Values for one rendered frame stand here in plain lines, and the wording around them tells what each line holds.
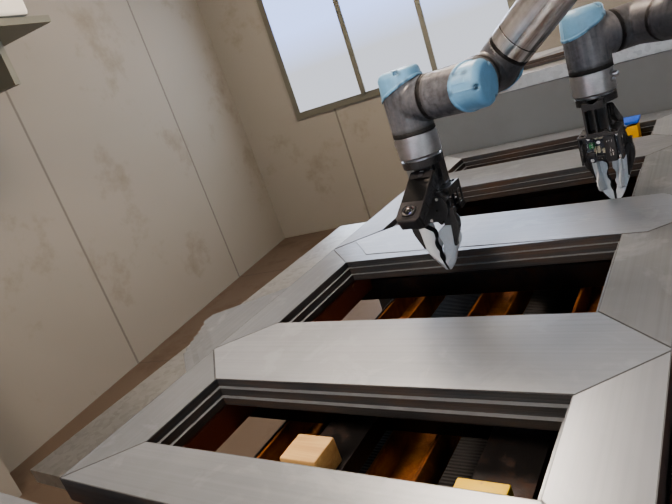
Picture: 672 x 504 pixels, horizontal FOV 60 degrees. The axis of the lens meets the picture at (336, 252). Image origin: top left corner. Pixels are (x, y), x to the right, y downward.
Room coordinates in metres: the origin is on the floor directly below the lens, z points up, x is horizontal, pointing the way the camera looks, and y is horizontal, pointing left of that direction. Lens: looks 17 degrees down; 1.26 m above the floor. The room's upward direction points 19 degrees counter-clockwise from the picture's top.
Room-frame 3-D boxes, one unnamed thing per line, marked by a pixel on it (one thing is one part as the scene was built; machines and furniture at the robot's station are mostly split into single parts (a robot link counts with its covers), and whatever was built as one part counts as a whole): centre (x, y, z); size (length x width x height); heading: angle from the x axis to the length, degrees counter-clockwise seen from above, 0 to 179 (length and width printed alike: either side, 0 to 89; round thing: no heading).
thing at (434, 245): (1.02, -0.19, 0.90); 0.06 x 0.03 x 0.09; 143
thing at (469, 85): (0.94, -0.28, 1.16); 0.11 x 0.11 x 0.08; 43
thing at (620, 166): (1.03, -0.55, 0.90); 0.06 x 0.03 x 0.09; 143
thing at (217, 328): (1.27, 0.30, 0.77); 0.45 x 0.20 x 0.04; 143
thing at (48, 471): (1.39, 0.21, 0.73); 1.20 x 0.26 x 0.03; 143
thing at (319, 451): (0.67, 0.12, 0.79); 0.06 x 0.05 x 0.04; 53
